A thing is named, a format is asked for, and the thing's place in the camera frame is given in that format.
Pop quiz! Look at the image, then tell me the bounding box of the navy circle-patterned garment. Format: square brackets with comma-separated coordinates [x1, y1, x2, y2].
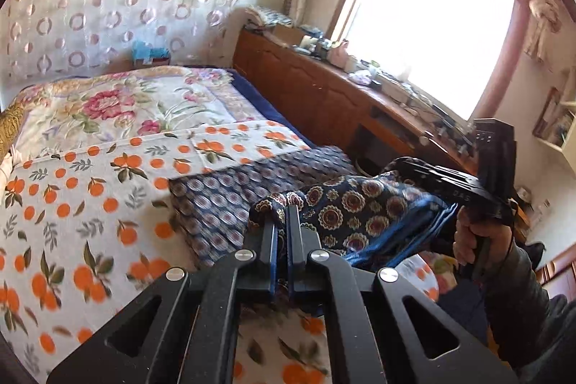
[169, 146, 458, 271]

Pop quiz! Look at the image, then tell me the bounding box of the grey right sleeve forearm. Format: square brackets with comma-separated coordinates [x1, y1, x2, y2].
[484, 245, 575, 383]

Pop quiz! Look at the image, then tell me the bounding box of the person's right hand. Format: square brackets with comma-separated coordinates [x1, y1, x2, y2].
[453, 208, 513, 271]

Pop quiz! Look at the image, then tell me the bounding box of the clutter on sideboard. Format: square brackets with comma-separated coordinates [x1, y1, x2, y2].
[244, 5, 474, 157]

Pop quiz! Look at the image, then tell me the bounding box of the wooden sideboard cabinet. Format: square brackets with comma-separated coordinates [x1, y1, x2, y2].
[232, 29, 477, 175]

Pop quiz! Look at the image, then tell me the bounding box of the orange-print white sheet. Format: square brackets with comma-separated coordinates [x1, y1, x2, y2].
[0, 120, 441, 384]

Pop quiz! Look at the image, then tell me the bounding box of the navy blue bed cover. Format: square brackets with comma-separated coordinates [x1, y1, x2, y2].
[225, 68, 316, 148]

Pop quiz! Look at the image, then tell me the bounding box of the floral blanket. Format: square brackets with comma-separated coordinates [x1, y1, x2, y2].
[13, 66, 264, 159]

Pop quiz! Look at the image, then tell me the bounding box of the yellow patterned pillow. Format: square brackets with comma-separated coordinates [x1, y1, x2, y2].
[0, 102, 24, 161]

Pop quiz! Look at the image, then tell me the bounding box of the blue box by curtain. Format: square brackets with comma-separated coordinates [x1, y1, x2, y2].
[132, 41, 171, 68]

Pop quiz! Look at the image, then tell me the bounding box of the wall shelf with frames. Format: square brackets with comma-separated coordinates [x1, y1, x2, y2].
[532, 66, 575, 173]

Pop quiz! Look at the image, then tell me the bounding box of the window with wooden frame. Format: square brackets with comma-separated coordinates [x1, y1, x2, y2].
[329, 0, 530, 121]

